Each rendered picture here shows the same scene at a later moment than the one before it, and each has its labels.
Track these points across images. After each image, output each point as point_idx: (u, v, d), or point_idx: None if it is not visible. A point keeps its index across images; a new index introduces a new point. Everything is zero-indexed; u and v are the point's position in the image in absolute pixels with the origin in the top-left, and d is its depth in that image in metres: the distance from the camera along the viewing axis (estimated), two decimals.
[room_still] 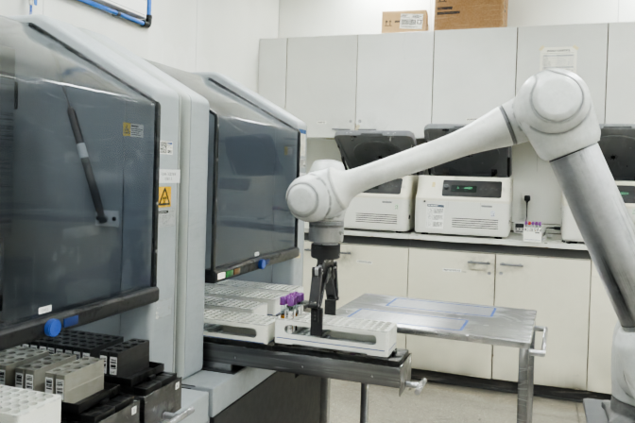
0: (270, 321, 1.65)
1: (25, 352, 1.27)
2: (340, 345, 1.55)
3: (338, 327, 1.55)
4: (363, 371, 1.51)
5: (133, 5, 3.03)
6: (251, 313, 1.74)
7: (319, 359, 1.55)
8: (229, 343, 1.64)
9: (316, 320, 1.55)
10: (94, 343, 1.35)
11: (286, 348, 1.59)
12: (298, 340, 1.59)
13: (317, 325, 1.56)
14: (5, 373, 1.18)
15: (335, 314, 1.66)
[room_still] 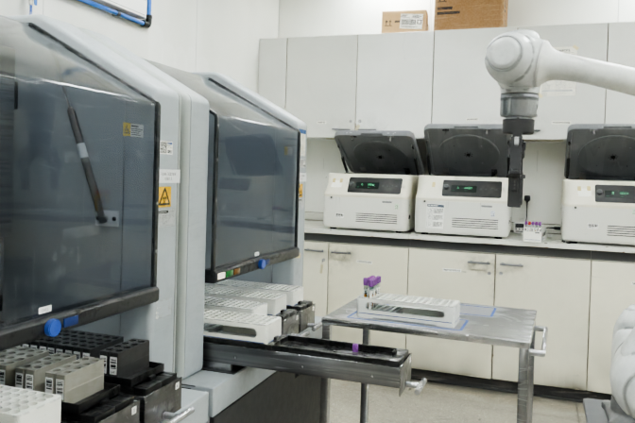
0: (270, 321, 1.65)
1: (25, 352, 1.27)
2: (414, 318, 1.87)
3: (412, 303, 1.87)
4: (363, 371, 1.51)
5: (133, 5, 3.03)
6: (251, 313, 1.74)
7: (319, 359, 1.55)
8: (229, 343, 1.64)
9: (515, 190, 1.47)
10: (94, 343, 1.35)
11: (286, 348, 1.59)
12: (377, 314, 1.91)
13: (515, 195, 1.49)
14: (5, 373, 1.18)
15: (523, 193, 1.62)
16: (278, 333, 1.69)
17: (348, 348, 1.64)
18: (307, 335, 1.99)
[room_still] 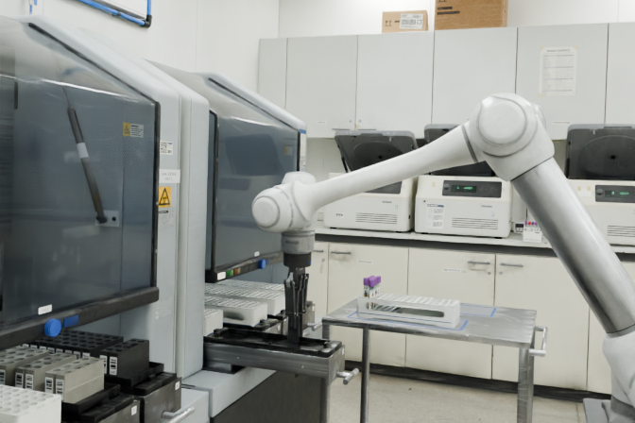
0: (211, 314, 1.71)
1: (25, 352, 1.27)
2: (414, 318, 1.87)
3: (412, 303, 1.87)
4: (294, 362, 1.57)
5: (133, 5, 3.03)
6: None
7: (254, 350, 1.61)
8: None
9: None
10: (94, 343, 1.35)
11: (224, 340, 1.65)
12: (377, 314, 1.91)
13: None
14: (5, 373, 1.18)
15: (287, 329, 1.68)
16: (219, 326, 1.75)
17: (284, 341, 1.70)
18: (307, 335, 1.99)
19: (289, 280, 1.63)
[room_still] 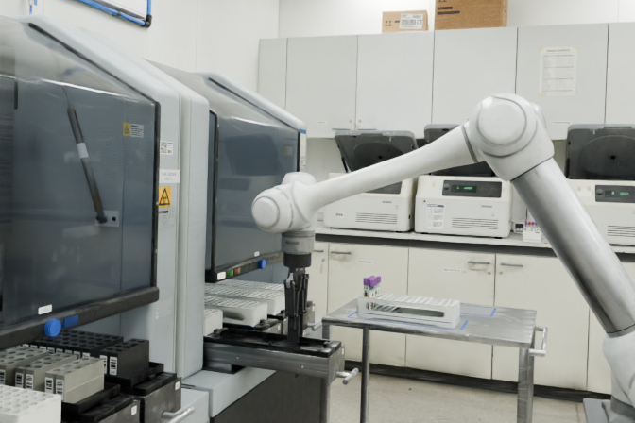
0: (210, 314, 1.71)
1: (25, 352, 1.27)
2: (414, 318, 1.87)
3: (412, 303, 1.87)
4: (294, 362, 1.57)
5: (133, 5, 3.03)
6: None
7: (253, 350, 1.61)
8: None
9: None
10: (94, 343, 1.35)
11: (223, 340, 1.65)
12: (377, 314, 1.91)
13: None
14: (5, 373, 1.18)
15: (287, 329, 1.68)
16: (219, 326, 1.75)
17: (284, 341, 1.70)
18: (307, 335, 1.99)
19: (289, 280, 1.63)
